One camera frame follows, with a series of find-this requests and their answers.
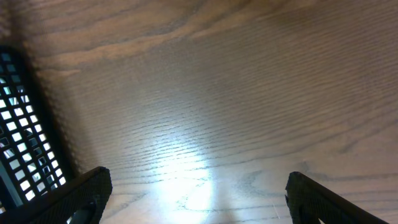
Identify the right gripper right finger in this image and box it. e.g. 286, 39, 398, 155
285, 172, 385, 224

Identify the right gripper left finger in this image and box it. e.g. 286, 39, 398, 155
1, 166, 113, 224

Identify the black plastic basket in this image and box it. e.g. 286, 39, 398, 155
1, 46, 75, 212

